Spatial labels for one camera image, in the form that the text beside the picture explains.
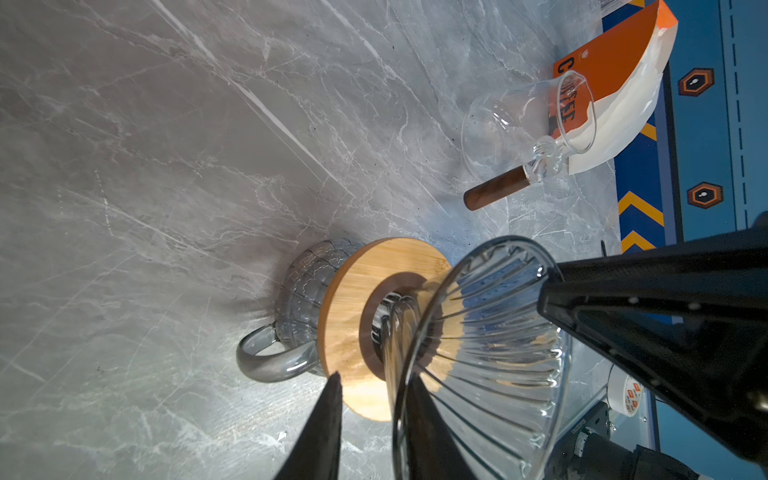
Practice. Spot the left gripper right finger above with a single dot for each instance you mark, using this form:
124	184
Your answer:
688	321

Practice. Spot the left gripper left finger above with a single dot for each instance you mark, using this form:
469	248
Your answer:
316	453

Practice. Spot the grey glass dripper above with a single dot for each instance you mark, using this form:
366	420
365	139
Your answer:
475	375

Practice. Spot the wooden ring holder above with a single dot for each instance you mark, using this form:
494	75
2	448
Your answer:
346	319

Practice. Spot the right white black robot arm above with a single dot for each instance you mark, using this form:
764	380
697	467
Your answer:
585	451

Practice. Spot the clear tape roll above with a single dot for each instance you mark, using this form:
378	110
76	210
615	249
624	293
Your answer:
624	393

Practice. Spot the grey glass carafe mug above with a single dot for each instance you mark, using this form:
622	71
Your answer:
288	347

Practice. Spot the clear glass server wooden handle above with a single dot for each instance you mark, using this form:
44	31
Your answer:
516	137

